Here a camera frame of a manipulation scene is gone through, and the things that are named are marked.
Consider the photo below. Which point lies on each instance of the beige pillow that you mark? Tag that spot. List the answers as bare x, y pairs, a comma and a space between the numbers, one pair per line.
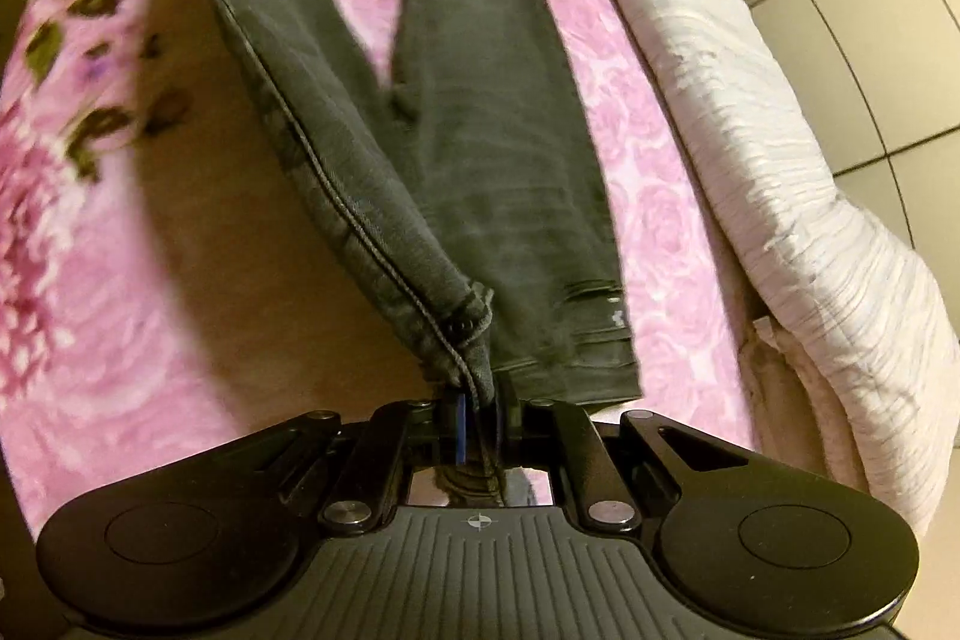
798, 417

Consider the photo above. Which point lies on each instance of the dark grey jeans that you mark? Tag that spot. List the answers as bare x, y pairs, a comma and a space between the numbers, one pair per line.
463, 193

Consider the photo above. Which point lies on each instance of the white wardrobe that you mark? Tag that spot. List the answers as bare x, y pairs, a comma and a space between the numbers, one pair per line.
878, 82

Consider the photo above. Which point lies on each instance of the white rolled quilt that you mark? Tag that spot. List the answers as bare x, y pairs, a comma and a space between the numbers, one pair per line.
853, 313

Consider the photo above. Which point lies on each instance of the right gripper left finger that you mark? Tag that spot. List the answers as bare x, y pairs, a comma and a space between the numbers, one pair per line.
366, 473

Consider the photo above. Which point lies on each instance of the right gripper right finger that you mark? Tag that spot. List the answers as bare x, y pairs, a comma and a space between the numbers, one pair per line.
559, 440

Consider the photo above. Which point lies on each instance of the pink rose bedspread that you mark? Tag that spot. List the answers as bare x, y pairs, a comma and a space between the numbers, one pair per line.
163, 290

